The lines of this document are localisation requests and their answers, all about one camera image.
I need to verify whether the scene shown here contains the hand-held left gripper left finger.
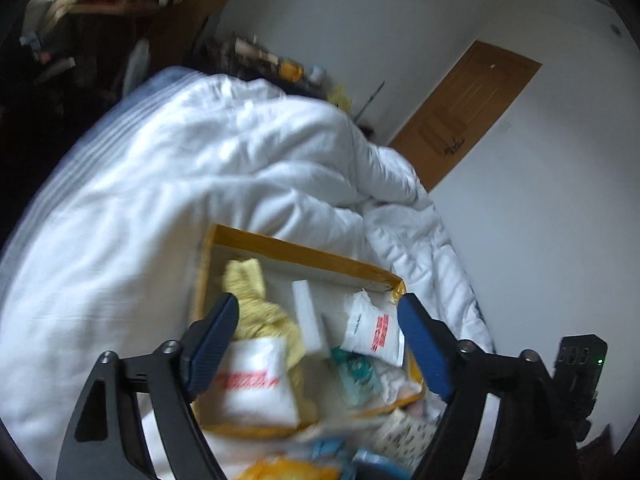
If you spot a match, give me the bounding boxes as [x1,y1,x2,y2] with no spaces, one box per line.
[56,292,240,480]

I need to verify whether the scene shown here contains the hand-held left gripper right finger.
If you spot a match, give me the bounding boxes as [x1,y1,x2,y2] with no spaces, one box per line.
[397,292,583,480]

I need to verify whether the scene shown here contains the white packet with red print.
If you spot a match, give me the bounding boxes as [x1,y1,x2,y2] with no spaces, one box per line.
[207,336,301,426]
[339,290,406,367]

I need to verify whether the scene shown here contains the yellow taped cardboard box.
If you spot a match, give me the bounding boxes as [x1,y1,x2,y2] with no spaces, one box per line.
[192,224,426,436]

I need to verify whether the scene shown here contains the teal patterned packet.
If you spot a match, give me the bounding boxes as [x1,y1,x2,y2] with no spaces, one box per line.
[330,350,396,401]

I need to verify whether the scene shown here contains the yellow knitted cloth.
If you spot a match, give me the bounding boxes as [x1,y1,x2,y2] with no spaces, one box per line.
[221,258,318,421]

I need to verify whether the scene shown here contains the white dotted packet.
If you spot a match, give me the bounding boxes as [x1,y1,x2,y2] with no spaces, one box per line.
[372,407,441,468]

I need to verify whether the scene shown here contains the white foam block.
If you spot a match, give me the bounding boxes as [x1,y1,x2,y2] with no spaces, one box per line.
[291,280,333,358]

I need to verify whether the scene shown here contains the blue packet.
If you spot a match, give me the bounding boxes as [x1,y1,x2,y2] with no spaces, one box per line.
[300,437,416,480]

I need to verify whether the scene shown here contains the white duvet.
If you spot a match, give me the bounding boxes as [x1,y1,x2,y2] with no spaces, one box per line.
[0,66,496,480]

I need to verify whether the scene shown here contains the yellow packet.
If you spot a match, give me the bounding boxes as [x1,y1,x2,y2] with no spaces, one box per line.
[235,452,341,480]

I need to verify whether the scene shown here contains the wooden door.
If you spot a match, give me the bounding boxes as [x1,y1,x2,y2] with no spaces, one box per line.
[387,40,543,193]

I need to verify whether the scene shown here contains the bedside clutter pile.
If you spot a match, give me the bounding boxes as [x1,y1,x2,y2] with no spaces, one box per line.
[200,32,353,111]

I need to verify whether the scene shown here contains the white bottle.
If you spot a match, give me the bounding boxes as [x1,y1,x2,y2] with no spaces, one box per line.
[122,39,151,96]

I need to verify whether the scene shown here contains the wooden shelf unit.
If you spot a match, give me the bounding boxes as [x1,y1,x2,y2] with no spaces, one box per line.
[25,0,253,106]

